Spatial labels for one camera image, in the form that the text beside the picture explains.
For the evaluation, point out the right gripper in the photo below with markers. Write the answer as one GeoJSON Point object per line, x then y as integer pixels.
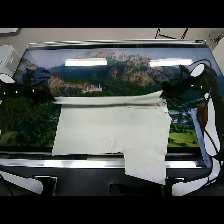
{"type": "Point", "coordinates": [170, 90]}

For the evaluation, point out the white garment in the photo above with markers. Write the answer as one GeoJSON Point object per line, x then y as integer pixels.
{"type": "Point", "coordinates": [113, 130]}

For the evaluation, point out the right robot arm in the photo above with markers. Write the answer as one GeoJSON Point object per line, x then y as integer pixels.
{"type": "Point", "coordinates": [213, 140]}

